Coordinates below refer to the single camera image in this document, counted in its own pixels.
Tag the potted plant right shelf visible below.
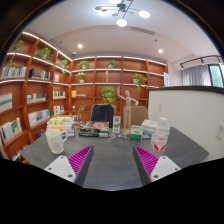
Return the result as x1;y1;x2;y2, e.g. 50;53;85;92
133;73;147;91

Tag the green and white standing card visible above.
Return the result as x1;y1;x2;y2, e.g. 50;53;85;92
112;116;121;134

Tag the tan chair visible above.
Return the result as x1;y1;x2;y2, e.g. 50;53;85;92
131;106;148;125

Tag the white partition counter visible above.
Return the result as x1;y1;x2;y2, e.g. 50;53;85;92
148;86;224;161

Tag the stack of colourful books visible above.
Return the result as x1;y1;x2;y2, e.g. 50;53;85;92
47;116;75;137

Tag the wooden artist mannequin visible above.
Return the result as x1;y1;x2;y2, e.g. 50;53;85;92
117;87;139;135

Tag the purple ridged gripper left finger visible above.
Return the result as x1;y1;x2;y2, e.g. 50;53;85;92
43;144;95;187

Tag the clear plastic water bottle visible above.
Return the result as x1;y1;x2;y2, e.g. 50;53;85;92
151;117;170;152

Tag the white tissue pack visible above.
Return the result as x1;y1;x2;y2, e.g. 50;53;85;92
141;119;159;133

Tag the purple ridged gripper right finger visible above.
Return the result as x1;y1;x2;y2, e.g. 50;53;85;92
132;144;182;187

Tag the white curtain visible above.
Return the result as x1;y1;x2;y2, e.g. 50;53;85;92
182;65;211;86

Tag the orange wooden bookshelf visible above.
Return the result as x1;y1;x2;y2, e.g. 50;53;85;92
0;31;168;159

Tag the potted green plant centre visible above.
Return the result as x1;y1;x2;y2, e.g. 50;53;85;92
101;87;116;104

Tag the dark book with orange disc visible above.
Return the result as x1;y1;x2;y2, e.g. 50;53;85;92
78;121;109;138

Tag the green and white box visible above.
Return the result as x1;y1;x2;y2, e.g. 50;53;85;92
130;125;143;140

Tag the dark office chair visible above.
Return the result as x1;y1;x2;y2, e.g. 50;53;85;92
91;104;114;127

